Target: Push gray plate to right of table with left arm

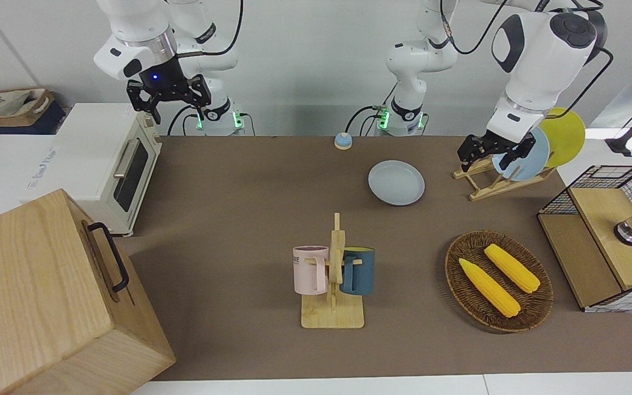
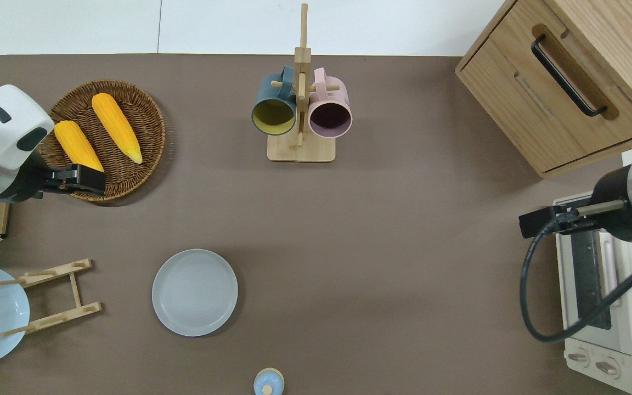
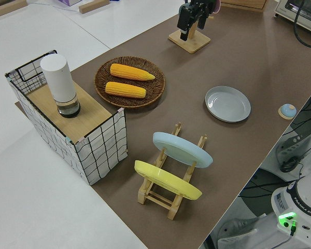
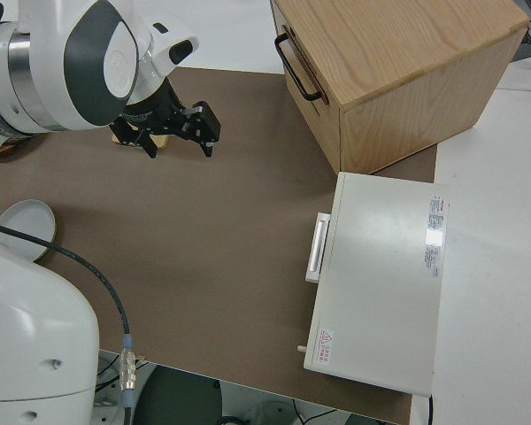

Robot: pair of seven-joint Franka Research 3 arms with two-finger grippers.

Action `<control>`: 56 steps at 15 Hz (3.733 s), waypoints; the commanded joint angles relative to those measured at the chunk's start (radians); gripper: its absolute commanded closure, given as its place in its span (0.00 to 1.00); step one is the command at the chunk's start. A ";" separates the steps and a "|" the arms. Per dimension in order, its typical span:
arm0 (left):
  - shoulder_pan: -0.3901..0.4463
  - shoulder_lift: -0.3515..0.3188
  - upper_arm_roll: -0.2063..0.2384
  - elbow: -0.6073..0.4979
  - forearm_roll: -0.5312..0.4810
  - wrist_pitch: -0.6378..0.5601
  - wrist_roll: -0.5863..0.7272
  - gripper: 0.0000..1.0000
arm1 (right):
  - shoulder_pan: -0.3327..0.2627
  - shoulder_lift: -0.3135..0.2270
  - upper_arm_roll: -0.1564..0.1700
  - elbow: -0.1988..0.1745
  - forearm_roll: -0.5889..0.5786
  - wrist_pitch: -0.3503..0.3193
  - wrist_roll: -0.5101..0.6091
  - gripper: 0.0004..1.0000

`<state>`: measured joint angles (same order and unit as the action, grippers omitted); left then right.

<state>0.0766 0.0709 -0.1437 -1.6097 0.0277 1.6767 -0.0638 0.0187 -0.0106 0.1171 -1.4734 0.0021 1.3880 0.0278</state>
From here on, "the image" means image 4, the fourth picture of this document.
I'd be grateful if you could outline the white toaster oven door handle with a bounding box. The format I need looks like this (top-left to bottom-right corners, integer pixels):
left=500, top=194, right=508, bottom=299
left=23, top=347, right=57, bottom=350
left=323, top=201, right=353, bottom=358
left=304, top=212, right=332, bottom=284

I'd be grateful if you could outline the black drawer handle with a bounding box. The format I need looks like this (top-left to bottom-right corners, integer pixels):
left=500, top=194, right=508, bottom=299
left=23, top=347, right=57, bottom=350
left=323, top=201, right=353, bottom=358
left=273, top=34, right=324, bottom=102

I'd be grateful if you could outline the gray round plate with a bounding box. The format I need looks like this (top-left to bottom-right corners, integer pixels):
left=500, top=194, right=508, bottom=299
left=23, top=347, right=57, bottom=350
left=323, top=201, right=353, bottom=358
left=0, top=198, right=57, bottom=262

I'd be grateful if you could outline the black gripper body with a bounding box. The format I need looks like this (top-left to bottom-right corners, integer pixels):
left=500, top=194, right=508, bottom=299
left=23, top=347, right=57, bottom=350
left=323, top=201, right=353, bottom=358
left=109, top=81, right=223, bottom=148

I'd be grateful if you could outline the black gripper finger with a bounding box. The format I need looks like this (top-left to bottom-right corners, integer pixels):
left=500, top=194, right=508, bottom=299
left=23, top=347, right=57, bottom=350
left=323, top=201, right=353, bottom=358
left=193, top=131, right=217, bottom=159
left=137, top=130, right=159, bottom=159

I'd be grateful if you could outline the brown wicker basket tray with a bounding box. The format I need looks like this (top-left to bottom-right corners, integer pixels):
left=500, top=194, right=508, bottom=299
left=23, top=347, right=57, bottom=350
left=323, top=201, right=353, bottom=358
left=0, top=135, right=33, bottom=157

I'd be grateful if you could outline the light wooden drawer box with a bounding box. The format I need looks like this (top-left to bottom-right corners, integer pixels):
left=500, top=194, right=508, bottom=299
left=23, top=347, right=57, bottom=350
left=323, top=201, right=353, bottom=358
left=269, top=0, right=530, bottom=174

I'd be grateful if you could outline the white toaster oven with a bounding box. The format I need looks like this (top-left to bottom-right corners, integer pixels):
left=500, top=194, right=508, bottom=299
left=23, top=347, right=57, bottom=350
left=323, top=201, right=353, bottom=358
left=295, top=171, right=451, bottom=398

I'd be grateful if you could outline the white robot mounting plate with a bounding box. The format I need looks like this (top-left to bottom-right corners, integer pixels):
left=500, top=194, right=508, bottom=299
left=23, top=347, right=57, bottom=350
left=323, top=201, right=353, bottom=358
left=90, top=380, right=132, bottom=425

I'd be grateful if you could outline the black cable with metal connector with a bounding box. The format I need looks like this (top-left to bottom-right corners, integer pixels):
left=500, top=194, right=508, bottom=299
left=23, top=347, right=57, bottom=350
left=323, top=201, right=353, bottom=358
left=0, top=219, right=139, bottom=425

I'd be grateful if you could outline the brown table mat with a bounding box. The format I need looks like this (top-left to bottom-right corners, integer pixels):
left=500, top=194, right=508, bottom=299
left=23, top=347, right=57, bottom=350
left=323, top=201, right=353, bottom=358
left=0, top=66, right=439, bottom=425

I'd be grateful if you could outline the wooden mug stand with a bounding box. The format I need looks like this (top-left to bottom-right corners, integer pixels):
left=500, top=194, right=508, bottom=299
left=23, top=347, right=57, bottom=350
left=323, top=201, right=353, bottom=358
left=112, top=132, right=169, bottom=151

